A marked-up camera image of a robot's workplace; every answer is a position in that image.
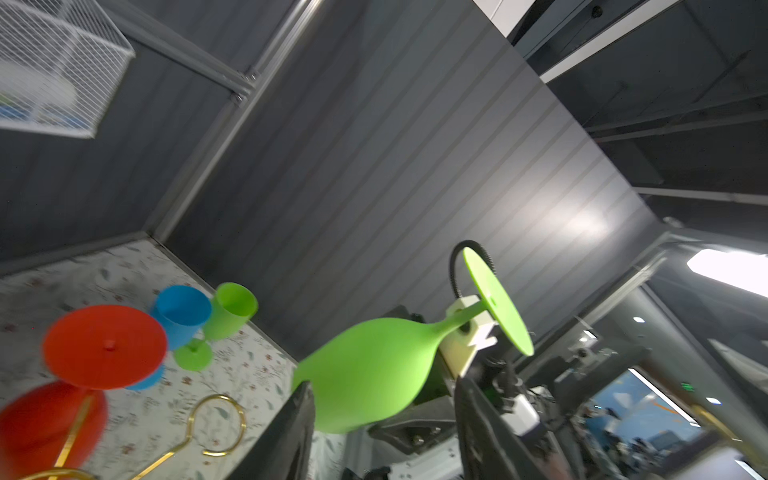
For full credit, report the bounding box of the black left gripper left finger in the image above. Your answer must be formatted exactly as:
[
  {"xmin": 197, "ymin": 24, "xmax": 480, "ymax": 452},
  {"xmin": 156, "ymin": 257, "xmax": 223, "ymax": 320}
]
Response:
[{"xmin": 228, "ymin": 381, "xmax": 315, "ymax": 480}]

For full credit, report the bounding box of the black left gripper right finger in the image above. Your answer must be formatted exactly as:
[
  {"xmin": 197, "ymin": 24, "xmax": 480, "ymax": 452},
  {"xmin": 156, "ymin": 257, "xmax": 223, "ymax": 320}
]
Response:
[{"xmin": 454, "ymin": 378, "xmax": 546, "ymax": 480}]

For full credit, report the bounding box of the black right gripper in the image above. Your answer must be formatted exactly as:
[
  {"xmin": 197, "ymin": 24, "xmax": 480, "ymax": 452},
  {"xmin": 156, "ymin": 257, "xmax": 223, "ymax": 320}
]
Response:
[{"xmin": 367, "ymin": 359, "xmax": 529, "ymax": 457}]

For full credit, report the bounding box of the green wine glass back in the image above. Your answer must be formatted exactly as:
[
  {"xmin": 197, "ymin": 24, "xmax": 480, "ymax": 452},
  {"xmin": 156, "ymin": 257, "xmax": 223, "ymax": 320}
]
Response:
[{"xmin": 292, "ymin": 240, "xmax": 534, "ymax": 434}]

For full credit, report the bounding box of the green wine glass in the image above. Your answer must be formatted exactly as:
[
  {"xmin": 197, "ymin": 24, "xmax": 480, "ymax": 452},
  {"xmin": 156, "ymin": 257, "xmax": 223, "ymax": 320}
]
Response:
[
  {"xmin": 292, "ymin": 240, "xmax": 534, "ymax": 434},
  {"xmin": 174, "ymin": 282, "xmax": 259, "ymax": 372}
]

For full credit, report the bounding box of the green wine glass front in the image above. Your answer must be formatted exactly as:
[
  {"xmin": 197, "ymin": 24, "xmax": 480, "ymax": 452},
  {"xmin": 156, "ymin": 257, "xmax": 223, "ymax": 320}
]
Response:
[{"xmin": 174, "ymin": 282, "xmax": 259, "ymax": 372}]

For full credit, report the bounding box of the blue wine glass front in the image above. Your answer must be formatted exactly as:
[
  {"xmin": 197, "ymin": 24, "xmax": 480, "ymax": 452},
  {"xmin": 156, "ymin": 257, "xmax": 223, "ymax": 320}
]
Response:
[{"xmin": 150, "ymin": 285, "xmax": 213, "ymax": 372}]

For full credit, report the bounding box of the red wine glass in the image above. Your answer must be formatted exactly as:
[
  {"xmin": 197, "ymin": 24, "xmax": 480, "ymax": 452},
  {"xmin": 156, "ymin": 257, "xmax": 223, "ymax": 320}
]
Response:
[{"xmin": 1, "ymin": 305, "xmax": 168, "ymax": 479}]

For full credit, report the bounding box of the gold wine glass rack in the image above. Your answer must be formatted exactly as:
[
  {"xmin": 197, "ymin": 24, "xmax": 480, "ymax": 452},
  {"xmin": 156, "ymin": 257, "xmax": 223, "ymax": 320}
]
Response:
[{"xmin": 24, "ymin": 394, "xmax": 247, "ymax": 479}]

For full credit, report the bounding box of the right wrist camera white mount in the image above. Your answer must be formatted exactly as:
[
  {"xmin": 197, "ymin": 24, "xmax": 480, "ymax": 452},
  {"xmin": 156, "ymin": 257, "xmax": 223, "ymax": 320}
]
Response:
[{"xmin": 439, "ymin": 312, "xmax": 497, "ymax": 379}]

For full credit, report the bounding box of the right black corrugated cable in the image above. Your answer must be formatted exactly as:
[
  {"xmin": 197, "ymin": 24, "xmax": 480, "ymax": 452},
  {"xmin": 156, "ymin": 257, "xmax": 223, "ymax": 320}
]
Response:
[{"xmin": 448, "ymin": 239, "xmax": 496, "ymax": 301}]

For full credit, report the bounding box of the aluminium frame corner post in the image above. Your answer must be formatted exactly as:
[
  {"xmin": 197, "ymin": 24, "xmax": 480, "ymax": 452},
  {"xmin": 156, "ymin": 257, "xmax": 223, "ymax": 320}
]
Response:
[{"xmin": 144, "ymin": 0, "xmax": 330, "ymax": 243}]

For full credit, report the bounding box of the white wire mesh basket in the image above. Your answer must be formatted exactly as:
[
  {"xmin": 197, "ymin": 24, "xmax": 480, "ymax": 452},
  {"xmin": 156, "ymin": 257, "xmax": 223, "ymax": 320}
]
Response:
[{"xmin": 1, "ymin": 0, "xmax": 135, "ymax": 139}]

